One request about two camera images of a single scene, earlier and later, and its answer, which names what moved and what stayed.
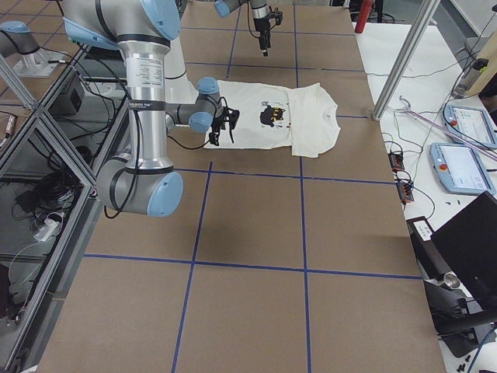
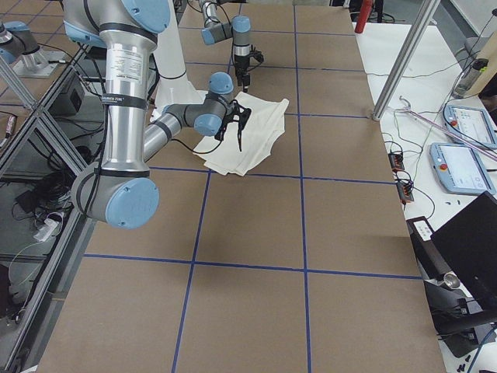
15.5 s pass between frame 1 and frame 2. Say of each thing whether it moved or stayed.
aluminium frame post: stayed
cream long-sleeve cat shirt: moved
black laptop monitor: stayed
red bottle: stayed
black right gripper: moved
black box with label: stayed
